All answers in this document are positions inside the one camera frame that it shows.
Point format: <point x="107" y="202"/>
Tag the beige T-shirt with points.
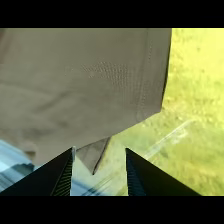
<point x="83" y="86"/>

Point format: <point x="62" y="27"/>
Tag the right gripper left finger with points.
<point x="50" y="180"/>

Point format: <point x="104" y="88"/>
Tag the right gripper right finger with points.
<point x="150" y="178"/>

